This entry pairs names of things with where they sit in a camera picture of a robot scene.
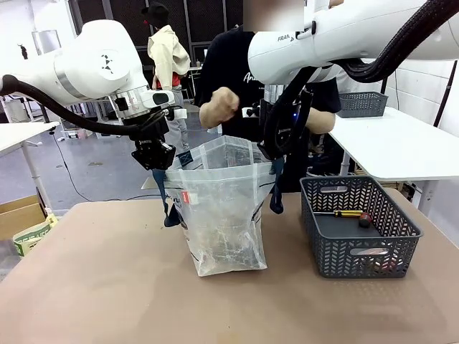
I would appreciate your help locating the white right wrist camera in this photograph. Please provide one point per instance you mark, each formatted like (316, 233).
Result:
(250, 112)

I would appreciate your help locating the person's left forearm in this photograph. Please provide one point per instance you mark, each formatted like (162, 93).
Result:
(322, 120)

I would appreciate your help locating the mannequin beige hoodie grey pants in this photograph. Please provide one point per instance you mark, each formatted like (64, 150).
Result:
(168, 53)

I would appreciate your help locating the grey whiteboard panel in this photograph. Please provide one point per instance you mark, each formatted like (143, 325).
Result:
(46, 41)

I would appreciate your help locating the grey plastic lattice basket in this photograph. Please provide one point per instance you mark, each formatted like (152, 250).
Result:
(362, 104)
(358, 258)

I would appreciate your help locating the black slanted tripod leg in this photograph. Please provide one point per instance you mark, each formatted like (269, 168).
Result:
(446, 96)

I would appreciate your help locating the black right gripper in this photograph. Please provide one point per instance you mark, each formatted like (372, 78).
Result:
(287, 118)

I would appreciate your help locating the white side table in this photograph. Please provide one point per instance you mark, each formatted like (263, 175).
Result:
(391, 143)

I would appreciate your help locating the brown cardboard box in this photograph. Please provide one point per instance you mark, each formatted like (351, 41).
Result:
(21, 218)

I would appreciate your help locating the white height-adjustable table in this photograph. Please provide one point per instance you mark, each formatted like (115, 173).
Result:
(21, 134)

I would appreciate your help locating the person's right hand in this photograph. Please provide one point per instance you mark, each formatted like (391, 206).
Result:
(224, 100)

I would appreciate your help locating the metal mannequin base plate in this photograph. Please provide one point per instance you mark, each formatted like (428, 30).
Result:
(150, 183)

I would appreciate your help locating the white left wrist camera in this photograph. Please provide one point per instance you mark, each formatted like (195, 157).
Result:
(178, 114)

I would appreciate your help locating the person in black t-shirt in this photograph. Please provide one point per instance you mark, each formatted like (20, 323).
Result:
(229, 61)

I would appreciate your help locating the yellow black screwdriver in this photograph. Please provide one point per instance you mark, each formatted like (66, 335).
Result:
(344, 214)

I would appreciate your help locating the black tripod stand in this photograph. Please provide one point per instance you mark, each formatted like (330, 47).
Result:
(23, 52)

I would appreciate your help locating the red black tape measure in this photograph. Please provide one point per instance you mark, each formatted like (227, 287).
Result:
(365, 220)

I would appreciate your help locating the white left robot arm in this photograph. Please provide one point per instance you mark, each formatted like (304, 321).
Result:
(93, 61)

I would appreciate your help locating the green white paper bag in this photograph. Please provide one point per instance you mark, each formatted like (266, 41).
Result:
(34, 238)

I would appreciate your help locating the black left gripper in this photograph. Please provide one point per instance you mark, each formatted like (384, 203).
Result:
(150, 138)

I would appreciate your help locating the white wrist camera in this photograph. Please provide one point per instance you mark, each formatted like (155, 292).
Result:
(250, 112)
(178, 114)

